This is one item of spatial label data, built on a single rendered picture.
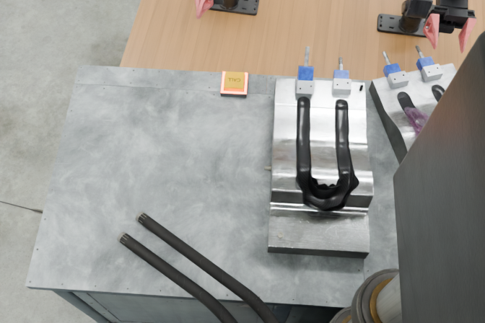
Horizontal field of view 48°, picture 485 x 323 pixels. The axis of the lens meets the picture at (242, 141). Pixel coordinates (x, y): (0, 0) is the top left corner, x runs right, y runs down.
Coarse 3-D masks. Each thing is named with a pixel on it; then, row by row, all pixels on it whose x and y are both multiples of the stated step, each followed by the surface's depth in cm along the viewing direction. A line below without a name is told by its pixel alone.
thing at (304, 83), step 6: (306, 48) 155; (306, 54) 156; (306, 60) 156; (300, 66) 156; (306, 66) 156; (312, 66) 156; (300, 72) 156; (306, 72) 156; (312, 72) 156; (300, 78) 156; (306, 78) 156; (312, 78) 156; (300, 84) 156; (306, 84) 156; (312, 84) 156; (300, 90) 156; (306, 90) 156; (312, 90) 156
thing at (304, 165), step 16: (304, 112) 157; (336, 112) 156; (304, 128) 155; (336, 128) 154; (304, 144) 152; (336, 144) 151; (304, 160) 147; (304, 176) 145; (352, 176) 142; (304, 192) 140; (320, 192) 142; (336, 192) 145; (320, 208) 143; (336, 208) 143
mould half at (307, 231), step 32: (288, 96) 158; (320, 96) 158; (352, 96) 158; (288, 128) 154; (320, 128) 154; (352, 128) 154; (288, 160) 146; (320, 160) 146; (352, 160) 147; (288, 192) 141; (352, 192) 140; (288, 224) 144; (320, 224) 144; (352, 224) 144; (352, 256) 144
